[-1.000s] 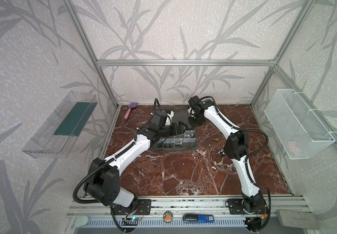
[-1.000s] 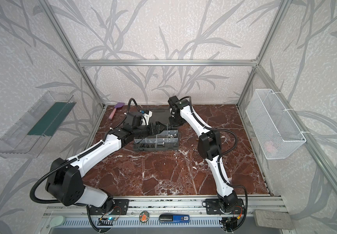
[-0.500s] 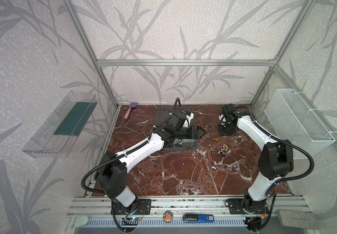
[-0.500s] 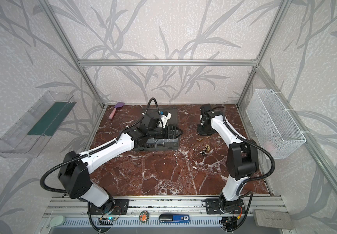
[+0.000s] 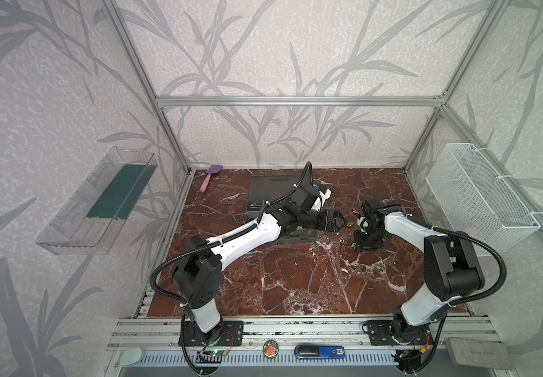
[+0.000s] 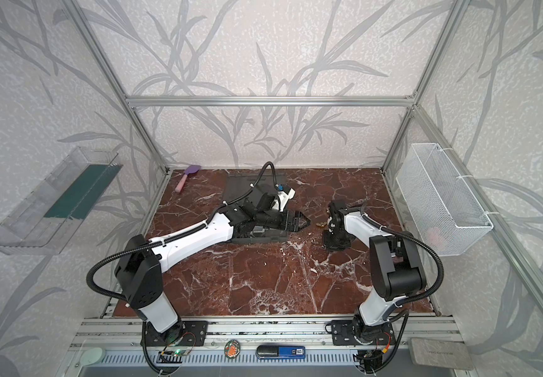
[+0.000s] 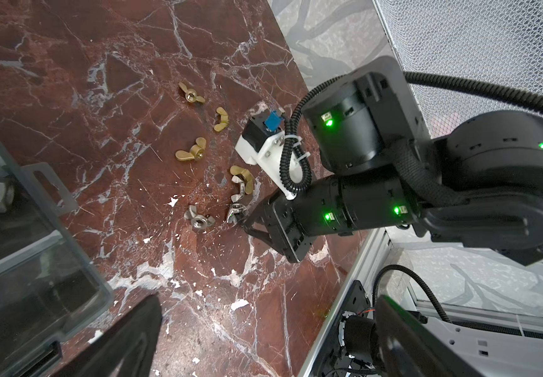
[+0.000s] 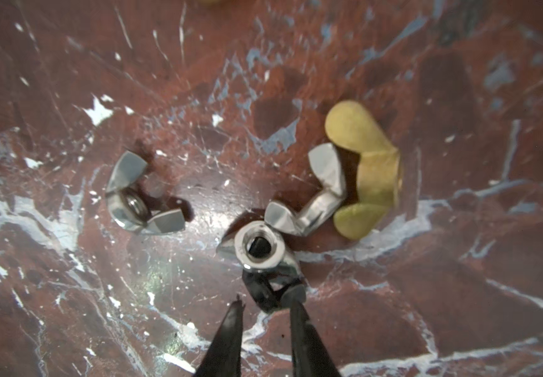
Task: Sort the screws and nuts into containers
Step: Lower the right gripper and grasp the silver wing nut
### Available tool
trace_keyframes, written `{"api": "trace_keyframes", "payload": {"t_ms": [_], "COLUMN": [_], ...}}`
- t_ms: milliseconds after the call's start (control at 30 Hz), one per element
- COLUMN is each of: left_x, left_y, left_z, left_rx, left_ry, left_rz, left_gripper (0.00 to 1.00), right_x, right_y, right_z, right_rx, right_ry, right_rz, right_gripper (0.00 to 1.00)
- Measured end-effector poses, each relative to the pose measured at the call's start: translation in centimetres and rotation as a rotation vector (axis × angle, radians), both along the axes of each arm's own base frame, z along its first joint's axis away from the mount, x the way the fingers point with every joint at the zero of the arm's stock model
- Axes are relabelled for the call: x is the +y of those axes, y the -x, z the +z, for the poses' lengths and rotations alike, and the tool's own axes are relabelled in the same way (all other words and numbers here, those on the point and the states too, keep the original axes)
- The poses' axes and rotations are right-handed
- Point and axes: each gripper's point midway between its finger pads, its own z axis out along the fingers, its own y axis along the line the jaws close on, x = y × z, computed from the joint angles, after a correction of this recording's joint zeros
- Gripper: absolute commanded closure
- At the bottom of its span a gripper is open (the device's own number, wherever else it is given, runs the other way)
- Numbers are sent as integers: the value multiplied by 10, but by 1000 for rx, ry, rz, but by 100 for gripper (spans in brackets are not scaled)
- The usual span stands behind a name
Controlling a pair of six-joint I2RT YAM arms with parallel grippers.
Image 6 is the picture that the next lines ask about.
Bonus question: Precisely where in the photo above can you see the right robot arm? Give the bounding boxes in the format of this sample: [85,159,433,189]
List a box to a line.
[323,200,444,339]

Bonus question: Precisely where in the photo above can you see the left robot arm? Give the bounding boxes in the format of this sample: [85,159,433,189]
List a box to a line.
[86,186,311,335]

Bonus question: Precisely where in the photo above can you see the grey plastic organizer box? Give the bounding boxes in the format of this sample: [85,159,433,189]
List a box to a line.
[223,172,289,244]

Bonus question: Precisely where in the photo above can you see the purple pink brush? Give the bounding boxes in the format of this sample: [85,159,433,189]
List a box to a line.
[174,165,201,193]

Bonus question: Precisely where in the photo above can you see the round orange badge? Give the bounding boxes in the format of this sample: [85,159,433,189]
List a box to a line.
[224,339,241,360]

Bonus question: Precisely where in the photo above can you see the blue black usb device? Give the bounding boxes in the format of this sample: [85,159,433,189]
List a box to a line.
[256,345,306,360]

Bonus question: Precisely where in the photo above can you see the grey foam pad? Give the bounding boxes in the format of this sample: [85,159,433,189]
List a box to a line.
[408,338,475,371]

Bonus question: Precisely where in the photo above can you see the white round knob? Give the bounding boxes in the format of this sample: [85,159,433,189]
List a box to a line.
[79,347,106,367]

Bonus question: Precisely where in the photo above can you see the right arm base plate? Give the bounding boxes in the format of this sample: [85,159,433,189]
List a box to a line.
[324,318,397,347]

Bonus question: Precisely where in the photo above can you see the white wire mesh basket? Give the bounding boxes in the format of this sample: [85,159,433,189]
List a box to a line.
[397,143,493,257]

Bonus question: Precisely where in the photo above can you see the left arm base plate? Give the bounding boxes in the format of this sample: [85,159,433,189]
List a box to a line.
[140,320,209,347]

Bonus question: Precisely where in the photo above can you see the clear wall shelf tray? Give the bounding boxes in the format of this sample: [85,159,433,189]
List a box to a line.
[0,147,122,256]

